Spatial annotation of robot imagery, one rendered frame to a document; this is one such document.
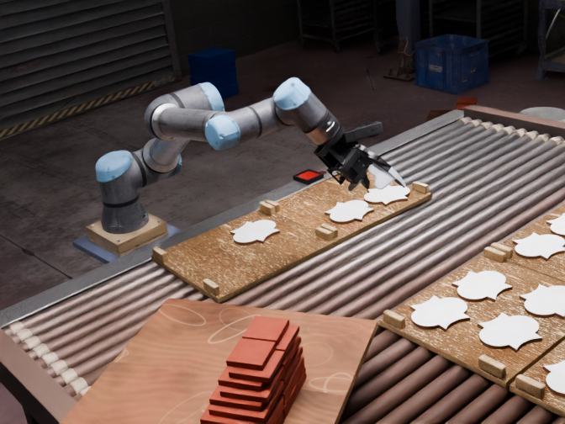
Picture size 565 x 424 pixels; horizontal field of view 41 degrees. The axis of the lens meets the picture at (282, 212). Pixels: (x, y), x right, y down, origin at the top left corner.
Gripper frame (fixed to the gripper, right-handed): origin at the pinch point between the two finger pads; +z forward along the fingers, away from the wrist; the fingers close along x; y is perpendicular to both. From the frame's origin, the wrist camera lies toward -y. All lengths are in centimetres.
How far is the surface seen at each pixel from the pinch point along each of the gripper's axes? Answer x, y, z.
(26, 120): -534, -59, -43
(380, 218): -38.8, -10.3, 24.3
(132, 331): -37, 60, -16
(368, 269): -21.9, 10.3, 21.1
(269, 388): 34, 59, -14
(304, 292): -23.9, 26.5, 10.5
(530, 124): -59, -90, 64
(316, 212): -55, -3, 14
